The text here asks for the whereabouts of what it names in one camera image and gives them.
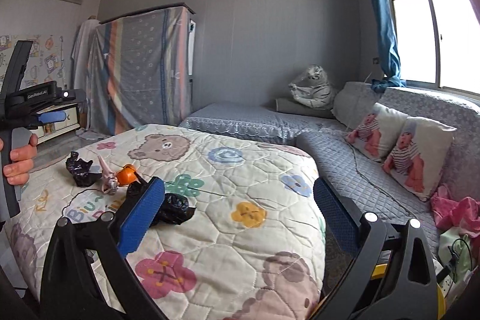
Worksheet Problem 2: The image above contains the yellow trash bin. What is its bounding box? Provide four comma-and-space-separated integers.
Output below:
370, 263, 447, 319

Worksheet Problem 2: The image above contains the left hand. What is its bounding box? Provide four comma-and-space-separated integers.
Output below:
2, 134, 38, 186

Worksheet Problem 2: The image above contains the white drawer cabinet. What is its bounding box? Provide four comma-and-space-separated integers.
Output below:
32, 104, 80, 144

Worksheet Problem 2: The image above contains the grey quilted sofa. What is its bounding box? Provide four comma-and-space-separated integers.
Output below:
182, 82, 479, 251

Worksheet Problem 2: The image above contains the white hanging cloth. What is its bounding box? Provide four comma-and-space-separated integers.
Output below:
71, 15, 99, 90

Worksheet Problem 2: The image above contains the small black plastic bag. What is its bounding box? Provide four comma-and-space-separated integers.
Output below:
65, 151, 102, 188

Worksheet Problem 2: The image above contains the baby print pillow near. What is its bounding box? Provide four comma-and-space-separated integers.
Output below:
382, 117, 456, 202

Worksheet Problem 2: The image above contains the baby print pillow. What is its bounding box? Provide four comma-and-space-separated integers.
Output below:
382, 117, 456, 202
345, 103, 408, 162

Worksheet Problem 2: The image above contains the baby print pillow far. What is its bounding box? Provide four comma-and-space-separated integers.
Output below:
345, 103, 408, 162

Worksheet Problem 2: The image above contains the pink cloth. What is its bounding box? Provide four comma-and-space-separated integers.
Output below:
430, 184, 479, 248

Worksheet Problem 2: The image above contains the cartoon quilted blanket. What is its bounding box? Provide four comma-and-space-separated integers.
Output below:
5, 124, 326, 319

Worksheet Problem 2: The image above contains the striped sheet covered wardrobe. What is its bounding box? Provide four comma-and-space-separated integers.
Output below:
86, 6, 192, 136

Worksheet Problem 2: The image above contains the large black plastic bag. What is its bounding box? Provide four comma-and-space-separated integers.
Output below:
126, 173, 196, 227

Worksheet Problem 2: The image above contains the grey cushion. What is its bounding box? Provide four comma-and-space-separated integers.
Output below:
332, 81, 382, 129

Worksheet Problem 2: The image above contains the white tiger plush toy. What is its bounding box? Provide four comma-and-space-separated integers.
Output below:
289, 65, 336, 110

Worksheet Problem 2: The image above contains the blue curtain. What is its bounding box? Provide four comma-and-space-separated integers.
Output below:
371, 0, 405, 93

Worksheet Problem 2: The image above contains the window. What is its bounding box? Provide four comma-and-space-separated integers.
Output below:
389, 0, 479, 95

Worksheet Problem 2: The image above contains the white cable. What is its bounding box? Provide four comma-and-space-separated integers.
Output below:
346, 70, 431, 220

